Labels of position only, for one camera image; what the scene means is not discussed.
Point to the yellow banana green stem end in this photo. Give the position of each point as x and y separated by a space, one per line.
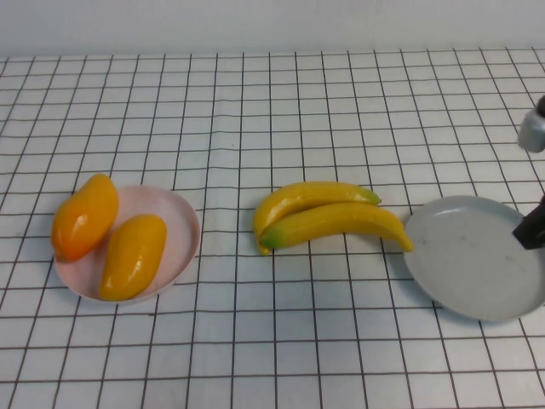
340 221

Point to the grey round plate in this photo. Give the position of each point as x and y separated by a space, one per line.
460 264

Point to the pink round plate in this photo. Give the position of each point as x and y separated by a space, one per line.
179 221

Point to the yellow banana green tip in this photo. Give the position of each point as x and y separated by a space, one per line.
306 191

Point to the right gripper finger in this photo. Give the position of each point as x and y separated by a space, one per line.
532 230

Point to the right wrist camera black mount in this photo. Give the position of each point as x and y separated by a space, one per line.
532 128

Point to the yellow mango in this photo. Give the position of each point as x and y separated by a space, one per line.
132 255

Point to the white grid tablecloth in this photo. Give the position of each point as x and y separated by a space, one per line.
298 106

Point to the orange mango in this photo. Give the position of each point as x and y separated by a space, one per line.
83 217

